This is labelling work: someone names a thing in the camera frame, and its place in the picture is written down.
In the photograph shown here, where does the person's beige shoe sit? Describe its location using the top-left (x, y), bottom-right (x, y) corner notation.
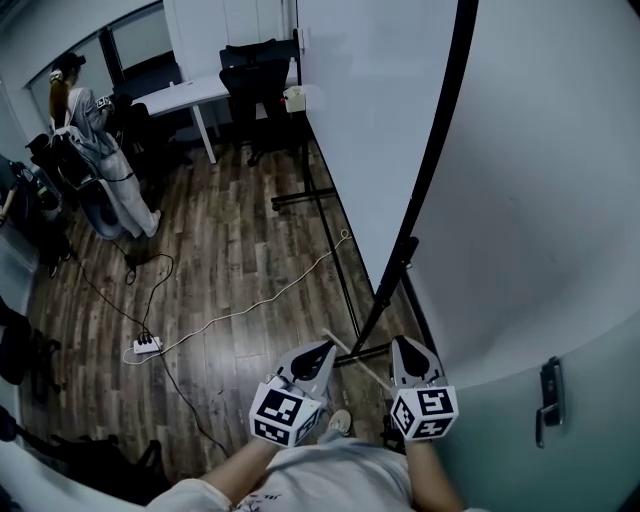
top-left (328, 409), bottom-right (353, 436)

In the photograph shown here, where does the white desk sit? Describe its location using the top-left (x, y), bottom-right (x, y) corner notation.
top-left (130, 73), bottom-right (232, 165)

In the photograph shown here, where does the person's left forearm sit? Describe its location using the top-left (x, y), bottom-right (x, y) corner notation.
top-left (198, 437), bottom-right (284, 504)

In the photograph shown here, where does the beige small box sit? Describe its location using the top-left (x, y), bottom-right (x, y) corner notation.
top-left (282, 85), bottom-right (308, 113)

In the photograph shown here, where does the grey door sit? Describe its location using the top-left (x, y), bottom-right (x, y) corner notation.
top-left (438, 309), bottom-right (640, 512)

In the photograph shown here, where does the white cable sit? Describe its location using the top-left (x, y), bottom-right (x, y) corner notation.
top-left (122, 228), bottom-right (352, 365)

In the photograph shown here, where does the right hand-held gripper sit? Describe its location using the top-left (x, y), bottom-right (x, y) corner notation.
top-left (388, 335), bottom-right (460, 444)

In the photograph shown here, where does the metal door handle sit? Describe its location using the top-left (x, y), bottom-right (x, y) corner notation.
top-left (534, 356), bottom-right (567, 450)

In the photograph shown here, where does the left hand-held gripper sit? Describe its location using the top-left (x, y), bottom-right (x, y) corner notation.
top-left (248, 341), bottom-right (339, 448)

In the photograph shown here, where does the black office chair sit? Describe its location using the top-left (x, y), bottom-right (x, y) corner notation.
top-left (0, 153), bottom-right (74, 277)
top-left (48, 433), bottom-right (167, 490)
top-left (0, 297), bottom-right (64, 397)
top-left (218, 38), bottom-right (307, 169)

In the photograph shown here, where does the wooden stick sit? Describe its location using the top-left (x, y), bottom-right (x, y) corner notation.
top-left (321, 327), bottom-right (392, 390)

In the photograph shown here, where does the black whiteboard stand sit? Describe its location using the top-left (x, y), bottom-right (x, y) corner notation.
top-left (271, 0), bottom-right (481, 370)

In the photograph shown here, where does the person's white shirt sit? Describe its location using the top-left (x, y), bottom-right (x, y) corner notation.
top-left (147, 433), bottom-right (419, 512)

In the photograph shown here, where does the black cable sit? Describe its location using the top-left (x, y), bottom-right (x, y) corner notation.
top-left (69, 247), bottom-right (176, 346)
top-left (158, 349), bottom-right (232, 457)

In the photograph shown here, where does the white whiteboard panel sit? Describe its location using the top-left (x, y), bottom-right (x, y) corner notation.
top-left (294, 0), bottom-right (470, 301)

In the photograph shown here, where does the person's right forearm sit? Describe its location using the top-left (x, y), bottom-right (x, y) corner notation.
top-left (403, 439), bottom-right (469, 512)

